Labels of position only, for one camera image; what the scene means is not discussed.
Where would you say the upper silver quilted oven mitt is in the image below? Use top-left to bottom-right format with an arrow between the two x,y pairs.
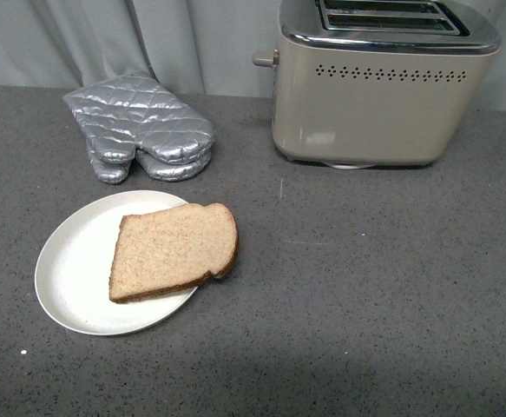
63,73 -> 214,165

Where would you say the beige two-slot toaster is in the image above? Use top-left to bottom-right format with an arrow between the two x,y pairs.
270,1 -> 501,166

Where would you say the silver quilted oven mitt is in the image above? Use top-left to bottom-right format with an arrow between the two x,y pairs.
63,73 -> 214,165
86,136 -> 214,184

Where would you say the beige toaster lever knob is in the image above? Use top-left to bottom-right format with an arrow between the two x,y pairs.
252,49 -> 279,68

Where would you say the brown bread slice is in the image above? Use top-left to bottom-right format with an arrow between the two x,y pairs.
108,202 -> 239,303

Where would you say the grey curtain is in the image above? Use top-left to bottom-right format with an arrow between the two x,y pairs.
0,0 -> 506,113

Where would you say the lower silver quilted oven mitt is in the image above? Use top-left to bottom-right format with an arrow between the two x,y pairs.
86,136 -> 214,184

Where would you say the white round plate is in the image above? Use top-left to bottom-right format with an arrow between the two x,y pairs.
35,190 -> 194,336

